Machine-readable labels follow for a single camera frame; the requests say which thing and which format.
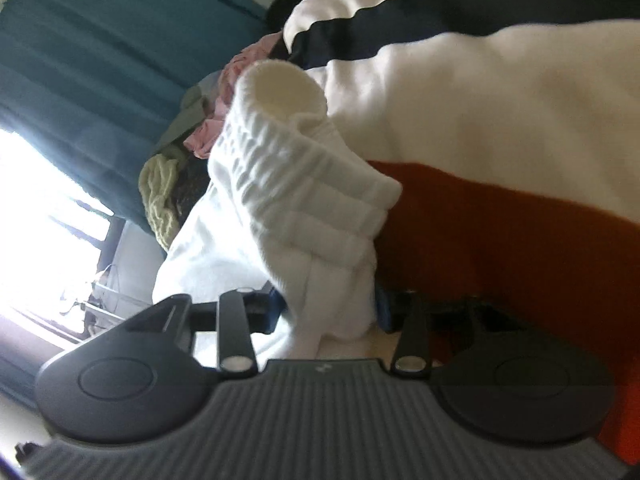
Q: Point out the yellow-green knit garment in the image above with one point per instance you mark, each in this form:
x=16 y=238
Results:
x=157 y=180

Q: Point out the white sweatpants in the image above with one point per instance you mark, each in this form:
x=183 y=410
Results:
x=288 y=204

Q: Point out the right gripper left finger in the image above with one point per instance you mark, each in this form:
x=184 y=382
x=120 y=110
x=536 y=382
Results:
x=241 y=313

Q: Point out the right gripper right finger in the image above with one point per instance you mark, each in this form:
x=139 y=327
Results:
x=402 y=312

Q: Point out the pink garment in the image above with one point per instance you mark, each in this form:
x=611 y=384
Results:
x=216 y=105

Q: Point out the striped bed blanket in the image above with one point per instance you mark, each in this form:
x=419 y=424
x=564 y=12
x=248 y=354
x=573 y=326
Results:
x=513 y=127

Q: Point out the teal curtain right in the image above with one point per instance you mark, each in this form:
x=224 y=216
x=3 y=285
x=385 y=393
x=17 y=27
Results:
x=93 y=84

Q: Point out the window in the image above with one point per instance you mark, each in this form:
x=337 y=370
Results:
x=55 y=238

